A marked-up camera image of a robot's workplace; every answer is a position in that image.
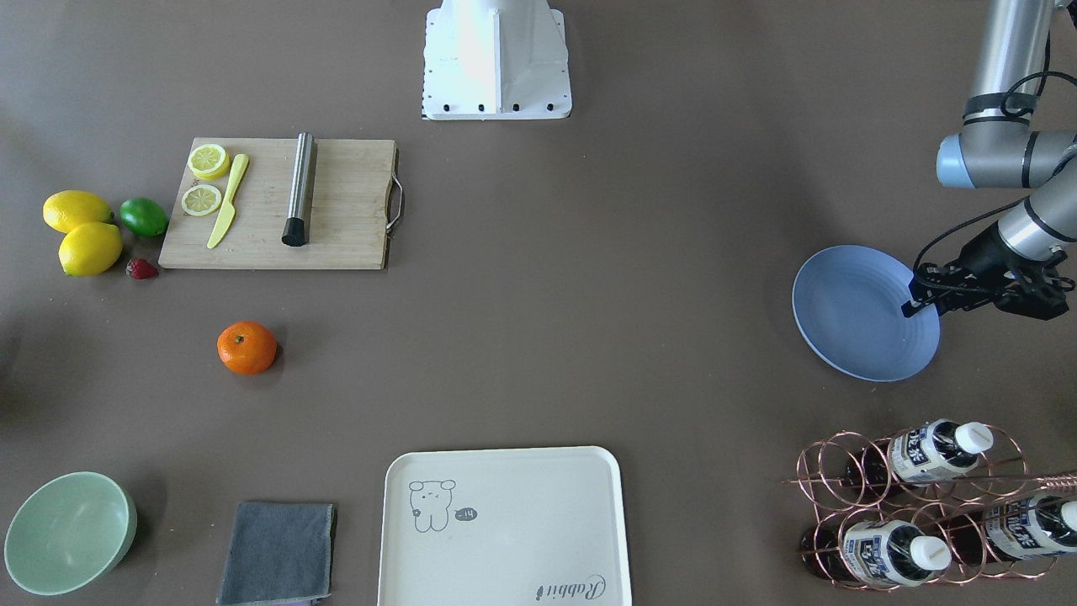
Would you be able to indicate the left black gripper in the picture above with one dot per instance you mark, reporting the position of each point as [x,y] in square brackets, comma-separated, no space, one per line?
[982,252]

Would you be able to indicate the blue round plate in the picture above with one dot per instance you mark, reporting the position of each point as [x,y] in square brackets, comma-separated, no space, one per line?
[847,302]

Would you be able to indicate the orange mandarin fruit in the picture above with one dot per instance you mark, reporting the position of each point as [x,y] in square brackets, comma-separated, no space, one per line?
[247,348]

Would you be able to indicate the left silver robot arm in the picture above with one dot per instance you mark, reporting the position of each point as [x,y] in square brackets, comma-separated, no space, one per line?
[997,148]

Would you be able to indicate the tea bottle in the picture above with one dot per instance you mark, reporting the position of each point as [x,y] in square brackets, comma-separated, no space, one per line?
[1035,527]
[942,450]
[870,552]

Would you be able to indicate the tea bottle middle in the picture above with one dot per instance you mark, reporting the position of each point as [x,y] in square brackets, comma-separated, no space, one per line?
[870,552]

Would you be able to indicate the cream rabbit tray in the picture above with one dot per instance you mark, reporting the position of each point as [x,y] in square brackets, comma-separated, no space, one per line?
[534,526]

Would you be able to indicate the bamboo cutting board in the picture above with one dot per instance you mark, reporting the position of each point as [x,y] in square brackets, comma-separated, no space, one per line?
[350,210]

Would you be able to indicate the steel muddler black tip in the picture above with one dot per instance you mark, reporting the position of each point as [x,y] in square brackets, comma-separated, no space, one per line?
[298,221]

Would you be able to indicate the grey folded cloth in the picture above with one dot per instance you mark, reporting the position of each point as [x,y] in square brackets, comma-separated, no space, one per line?
[279,554]

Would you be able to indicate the yellow plastic knife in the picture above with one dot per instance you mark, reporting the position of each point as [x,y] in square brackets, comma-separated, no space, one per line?
[227,211]

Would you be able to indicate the lemon slice upper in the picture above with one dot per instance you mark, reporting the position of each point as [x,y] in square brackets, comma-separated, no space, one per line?
[209,161]

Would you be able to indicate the lemon slice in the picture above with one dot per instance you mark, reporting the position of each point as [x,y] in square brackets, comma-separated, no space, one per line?
[201,199]
[209,161]

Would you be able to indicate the lemon slice lower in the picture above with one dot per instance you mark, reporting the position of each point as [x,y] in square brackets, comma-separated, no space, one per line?
[201,199]

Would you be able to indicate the red strawberry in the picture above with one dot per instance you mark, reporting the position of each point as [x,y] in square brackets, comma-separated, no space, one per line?
[141,269]

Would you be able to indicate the green lime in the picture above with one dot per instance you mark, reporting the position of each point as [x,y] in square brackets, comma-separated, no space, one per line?
[143,217]

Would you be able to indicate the yellow lemon lower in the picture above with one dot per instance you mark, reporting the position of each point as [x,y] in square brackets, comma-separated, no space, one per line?
[90,249]

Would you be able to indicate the yellow lemon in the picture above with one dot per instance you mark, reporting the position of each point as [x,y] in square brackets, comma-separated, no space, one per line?
[66,210]
[90,249]

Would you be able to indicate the yellow lemon upper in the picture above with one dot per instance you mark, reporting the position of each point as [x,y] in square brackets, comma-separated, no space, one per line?
[66,210]

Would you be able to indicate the mint green bowl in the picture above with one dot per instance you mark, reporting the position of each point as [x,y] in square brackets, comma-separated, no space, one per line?
[70,532]

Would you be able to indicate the copper wire bottle rack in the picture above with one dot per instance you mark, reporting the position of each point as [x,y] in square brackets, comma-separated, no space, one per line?
[1001,475]

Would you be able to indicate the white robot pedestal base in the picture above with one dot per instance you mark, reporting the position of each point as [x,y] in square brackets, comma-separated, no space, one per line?
[495,60]

